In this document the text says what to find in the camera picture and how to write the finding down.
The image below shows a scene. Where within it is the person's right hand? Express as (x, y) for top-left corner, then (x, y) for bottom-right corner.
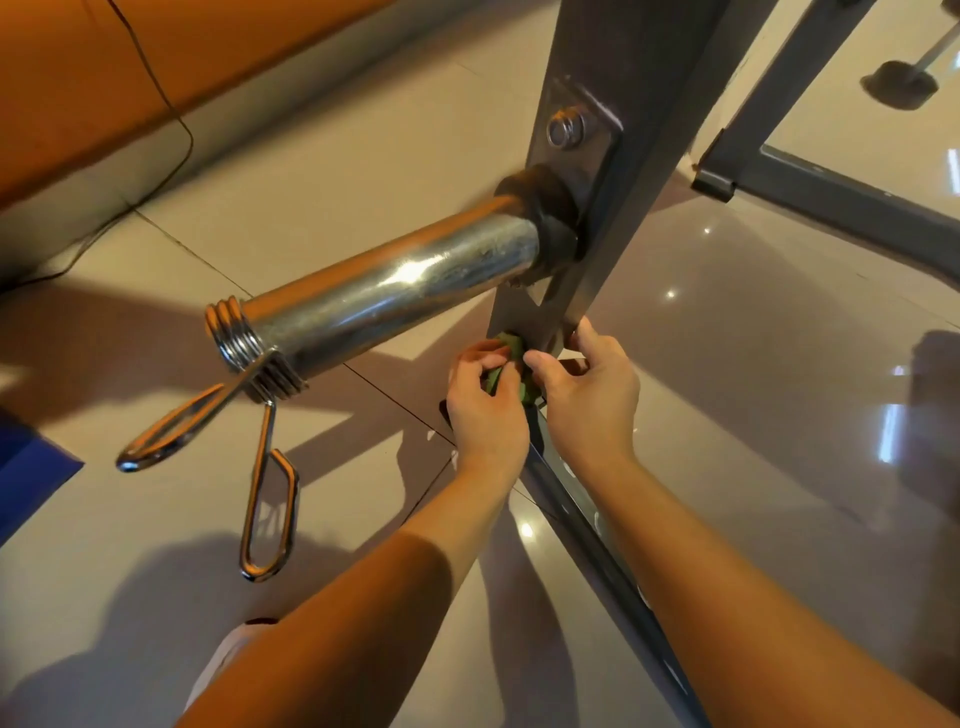
(522, 316), (642, 474)

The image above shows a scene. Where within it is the person's left hand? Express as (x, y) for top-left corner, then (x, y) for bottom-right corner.
(445, 337), (531, 485)

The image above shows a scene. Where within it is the green cleaning cloth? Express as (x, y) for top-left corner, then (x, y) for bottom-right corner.
(481, 333), (528, 407)

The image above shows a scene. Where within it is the grey steel gym machine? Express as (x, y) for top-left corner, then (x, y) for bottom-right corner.
(483, 0), (960, 728)

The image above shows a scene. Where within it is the person's right forearm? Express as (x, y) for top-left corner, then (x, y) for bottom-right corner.
(570, 450), (960, 728)

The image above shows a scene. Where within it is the person's left forearm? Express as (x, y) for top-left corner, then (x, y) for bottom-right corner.
(177, 465), (519, 728)

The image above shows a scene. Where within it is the chrome weight storage peg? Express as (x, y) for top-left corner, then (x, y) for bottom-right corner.
(205, 165), (582, 404)

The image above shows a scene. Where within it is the metal spring barbell collar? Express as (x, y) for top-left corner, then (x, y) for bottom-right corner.
(117, 297), (306, 584)

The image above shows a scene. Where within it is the black dumbbell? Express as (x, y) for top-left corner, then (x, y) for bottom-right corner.
(861, 18), (960, 111)

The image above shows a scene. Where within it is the dark blue stand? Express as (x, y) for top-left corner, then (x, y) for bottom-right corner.
(0, 415), (86, 546)

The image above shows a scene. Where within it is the black power cable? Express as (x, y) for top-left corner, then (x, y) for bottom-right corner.
(0, 0), (198, 290)

